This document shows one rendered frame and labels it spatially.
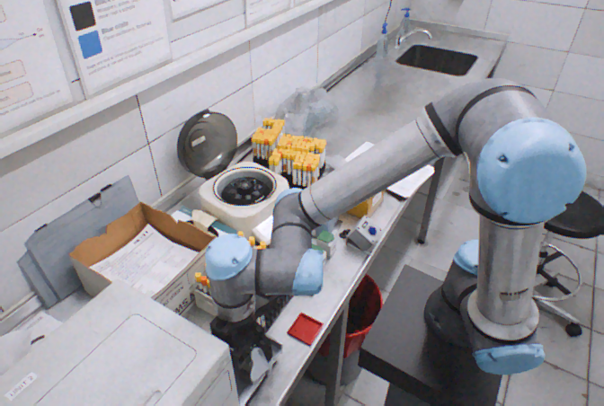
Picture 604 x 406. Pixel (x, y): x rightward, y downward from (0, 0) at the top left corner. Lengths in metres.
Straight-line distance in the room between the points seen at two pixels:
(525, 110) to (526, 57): 2.64
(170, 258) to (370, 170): 0.71
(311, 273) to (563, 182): 0.37
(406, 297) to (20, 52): 1.02
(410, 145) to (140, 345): 0.55
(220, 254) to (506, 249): 0.43
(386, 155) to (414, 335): 0.50
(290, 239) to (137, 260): 0.62
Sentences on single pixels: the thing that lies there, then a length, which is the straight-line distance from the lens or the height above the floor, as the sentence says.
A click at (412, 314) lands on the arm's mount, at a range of 1.10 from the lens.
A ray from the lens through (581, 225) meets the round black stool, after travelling 2.05.
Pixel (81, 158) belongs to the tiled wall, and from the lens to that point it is 1.23.
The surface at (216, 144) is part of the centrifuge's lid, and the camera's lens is 1.48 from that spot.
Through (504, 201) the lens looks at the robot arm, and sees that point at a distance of 0.57.
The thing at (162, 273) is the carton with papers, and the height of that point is 0.94.
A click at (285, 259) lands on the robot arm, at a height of 1.30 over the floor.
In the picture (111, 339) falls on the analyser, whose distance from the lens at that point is 0.82.
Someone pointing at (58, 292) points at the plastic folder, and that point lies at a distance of 1.32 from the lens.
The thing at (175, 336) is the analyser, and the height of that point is 1.17.
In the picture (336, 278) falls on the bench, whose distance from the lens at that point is 1.23.
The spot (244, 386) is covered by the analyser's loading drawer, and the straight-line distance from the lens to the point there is 1.02.
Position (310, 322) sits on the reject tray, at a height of 0.88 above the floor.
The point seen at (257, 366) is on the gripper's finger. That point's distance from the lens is 0.92.
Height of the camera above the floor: 1.81
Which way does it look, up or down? 37 degrees down
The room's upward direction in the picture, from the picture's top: straight up
